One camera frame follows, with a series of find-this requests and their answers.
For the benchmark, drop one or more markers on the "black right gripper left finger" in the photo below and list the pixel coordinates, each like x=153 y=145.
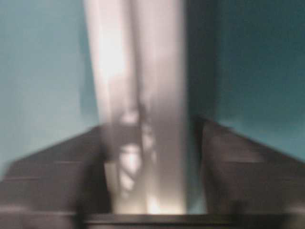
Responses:
x=58 y=187

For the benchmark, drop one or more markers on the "teal table mat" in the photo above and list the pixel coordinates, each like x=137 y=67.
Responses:
x=245 y=69

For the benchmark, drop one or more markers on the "silver aluminium extrusion rail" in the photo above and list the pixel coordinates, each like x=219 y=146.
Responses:
x=138 y=62

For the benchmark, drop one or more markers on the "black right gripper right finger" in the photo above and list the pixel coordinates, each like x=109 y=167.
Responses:
x=258 y=186

